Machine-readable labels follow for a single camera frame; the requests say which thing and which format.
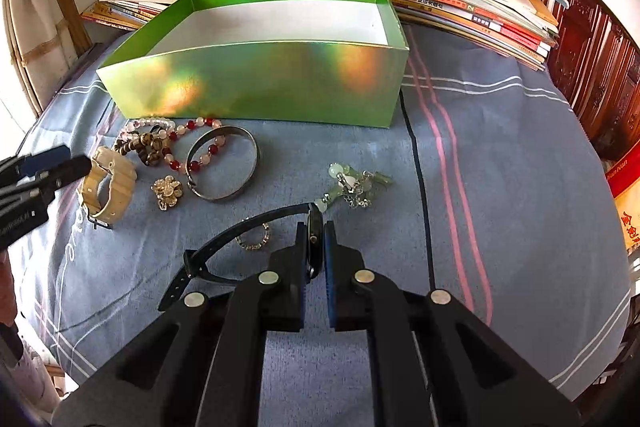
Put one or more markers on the black wristwatch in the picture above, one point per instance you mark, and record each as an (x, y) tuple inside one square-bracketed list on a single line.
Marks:
[(240, 224)]

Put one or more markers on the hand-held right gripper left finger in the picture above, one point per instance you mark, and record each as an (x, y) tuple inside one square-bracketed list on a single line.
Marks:
[(302, 257)]

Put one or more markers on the cream wristwatch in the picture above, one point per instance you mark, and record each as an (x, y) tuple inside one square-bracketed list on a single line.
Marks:
[(117, 202)]

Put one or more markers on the red wooden headboard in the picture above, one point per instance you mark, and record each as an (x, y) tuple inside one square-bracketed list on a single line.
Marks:
[(600, 57)]

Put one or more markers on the silver bangle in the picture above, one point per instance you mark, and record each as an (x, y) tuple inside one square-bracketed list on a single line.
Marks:
[(252, 167)]

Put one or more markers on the red and yellow bag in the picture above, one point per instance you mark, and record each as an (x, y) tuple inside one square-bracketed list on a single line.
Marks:
[(630, 217)]

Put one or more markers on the cream curtain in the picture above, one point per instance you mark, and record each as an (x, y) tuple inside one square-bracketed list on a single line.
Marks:
[(35, 7)]

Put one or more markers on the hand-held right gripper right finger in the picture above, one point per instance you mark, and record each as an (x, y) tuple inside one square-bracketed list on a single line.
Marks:
[(329, 257)]

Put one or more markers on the gold flower brooch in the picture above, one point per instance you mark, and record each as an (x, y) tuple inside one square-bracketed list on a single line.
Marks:
[(167, 189)]

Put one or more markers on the green cardboard box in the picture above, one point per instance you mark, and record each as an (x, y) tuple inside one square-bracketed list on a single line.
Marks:
[(250, 82)]

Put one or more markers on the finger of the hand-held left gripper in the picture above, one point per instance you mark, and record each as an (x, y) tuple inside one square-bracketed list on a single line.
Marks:
[(70, 168), (45, 158)]

